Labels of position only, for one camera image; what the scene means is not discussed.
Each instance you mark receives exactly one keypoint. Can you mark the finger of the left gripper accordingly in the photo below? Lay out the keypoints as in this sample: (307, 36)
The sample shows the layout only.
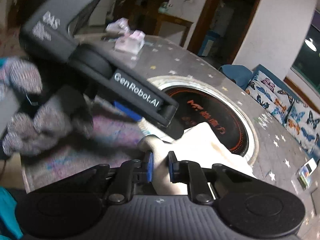
(133, 115)

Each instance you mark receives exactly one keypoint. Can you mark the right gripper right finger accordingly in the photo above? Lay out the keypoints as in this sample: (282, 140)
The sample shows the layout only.
(194, 176)

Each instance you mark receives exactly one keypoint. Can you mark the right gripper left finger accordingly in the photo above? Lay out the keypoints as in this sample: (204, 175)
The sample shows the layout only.
(127, 176)

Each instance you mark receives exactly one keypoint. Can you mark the cream sweatshirt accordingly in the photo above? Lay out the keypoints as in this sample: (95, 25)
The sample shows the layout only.
(198, 144)

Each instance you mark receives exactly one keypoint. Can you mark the gloved left hand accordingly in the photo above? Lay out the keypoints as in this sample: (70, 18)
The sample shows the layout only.
(34, 116)

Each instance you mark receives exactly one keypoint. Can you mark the pink tissue pack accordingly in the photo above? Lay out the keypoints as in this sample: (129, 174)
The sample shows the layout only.
(130, 43)

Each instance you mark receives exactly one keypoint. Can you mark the round black induction cooker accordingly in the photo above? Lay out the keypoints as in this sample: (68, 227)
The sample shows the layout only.
(201, 102)

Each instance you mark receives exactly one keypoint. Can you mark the blue corner sofa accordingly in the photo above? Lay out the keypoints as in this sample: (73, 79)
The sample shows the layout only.
(240, 75)

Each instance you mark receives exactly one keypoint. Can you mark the wooden side table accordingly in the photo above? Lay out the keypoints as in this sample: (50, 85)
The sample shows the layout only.
(160, 18)

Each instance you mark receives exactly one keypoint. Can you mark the clear box of coloured items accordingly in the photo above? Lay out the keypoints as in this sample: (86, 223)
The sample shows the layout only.
(303, 176)

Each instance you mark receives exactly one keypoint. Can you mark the white remote control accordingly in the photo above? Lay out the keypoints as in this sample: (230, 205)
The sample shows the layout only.
(309, 167)

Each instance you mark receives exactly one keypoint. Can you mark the dark window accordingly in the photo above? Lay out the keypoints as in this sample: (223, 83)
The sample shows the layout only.
(307, 60)

